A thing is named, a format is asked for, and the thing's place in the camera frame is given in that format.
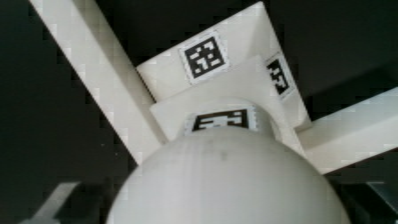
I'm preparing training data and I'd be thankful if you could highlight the white U-shaped frame wall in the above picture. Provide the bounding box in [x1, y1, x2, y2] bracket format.
[28, 0, 398, 173]

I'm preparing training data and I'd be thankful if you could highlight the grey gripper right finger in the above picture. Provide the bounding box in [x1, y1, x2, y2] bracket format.
[368, 182, 398, 224]

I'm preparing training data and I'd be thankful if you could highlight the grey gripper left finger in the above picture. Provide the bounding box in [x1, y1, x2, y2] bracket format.
[18, 182, 80, 224]

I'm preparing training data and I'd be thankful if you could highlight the white lamp bulb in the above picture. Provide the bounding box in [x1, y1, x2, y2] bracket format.
[105, 97, 352, 224]

